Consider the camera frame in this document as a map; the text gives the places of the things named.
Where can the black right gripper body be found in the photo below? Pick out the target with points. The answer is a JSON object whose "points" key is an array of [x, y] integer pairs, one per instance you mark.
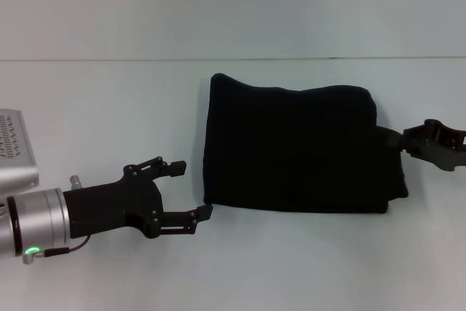
{"points": [[437, 143]]}

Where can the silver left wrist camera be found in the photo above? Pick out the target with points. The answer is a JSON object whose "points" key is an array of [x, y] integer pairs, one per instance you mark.
{"points": [[14, 147]]}

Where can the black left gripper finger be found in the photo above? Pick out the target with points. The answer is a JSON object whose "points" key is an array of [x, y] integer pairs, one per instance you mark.
{"points": [[167, 167], [182, 220]]}

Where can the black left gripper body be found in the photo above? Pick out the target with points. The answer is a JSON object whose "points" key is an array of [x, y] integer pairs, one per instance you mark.
{"points": [[109, 205]]}

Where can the black shirt with FREE print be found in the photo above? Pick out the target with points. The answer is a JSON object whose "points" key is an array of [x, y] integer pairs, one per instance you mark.
{"points": [[291, 150]]}

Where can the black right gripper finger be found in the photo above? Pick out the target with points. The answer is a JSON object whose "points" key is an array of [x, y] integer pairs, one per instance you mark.
{"points": [[391, 137]]}

